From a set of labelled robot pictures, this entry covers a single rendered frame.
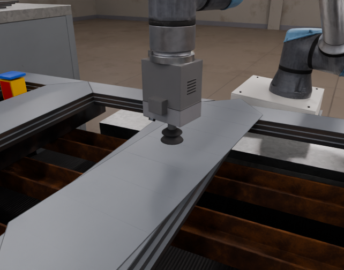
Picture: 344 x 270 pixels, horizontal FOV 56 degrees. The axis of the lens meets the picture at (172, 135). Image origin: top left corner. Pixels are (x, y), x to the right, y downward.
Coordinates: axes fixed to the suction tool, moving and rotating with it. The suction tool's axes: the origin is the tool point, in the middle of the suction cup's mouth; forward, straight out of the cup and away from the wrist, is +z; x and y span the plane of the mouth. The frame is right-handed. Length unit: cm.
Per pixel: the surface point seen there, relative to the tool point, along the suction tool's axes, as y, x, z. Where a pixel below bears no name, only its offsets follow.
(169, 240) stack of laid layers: 12.6, -16.5, 5.1
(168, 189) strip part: 7.0, -9.7, 3.0
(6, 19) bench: -89, 17, -14
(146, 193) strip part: 4.9, -12.7, 3.0
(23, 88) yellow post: -63, 5, 3
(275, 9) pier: -308, 818, 39
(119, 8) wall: -805, 738, 54
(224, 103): -6.3, 30.8, 2.9
